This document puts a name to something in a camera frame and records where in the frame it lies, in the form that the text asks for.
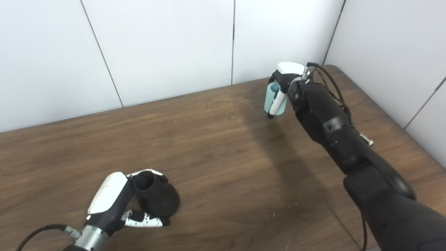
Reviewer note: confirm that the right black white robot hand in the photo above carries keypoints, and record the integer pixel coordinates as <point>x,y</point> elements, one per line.
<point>289,69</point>

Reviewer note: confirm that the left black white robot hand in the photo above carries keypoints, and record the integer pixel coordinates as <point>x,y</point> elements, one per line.
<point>108,195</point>

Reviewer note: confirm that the black flared nozzle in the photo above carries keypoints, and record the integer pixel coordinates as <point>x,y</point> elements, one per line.
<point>160,198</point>

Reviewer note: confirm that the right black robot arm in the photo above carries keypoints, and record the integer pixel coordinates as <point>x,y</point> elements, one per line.
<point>348,146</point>

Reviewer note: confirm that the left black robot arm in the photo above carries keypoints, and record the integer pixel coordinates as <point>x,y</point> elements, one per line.
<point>90,238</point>

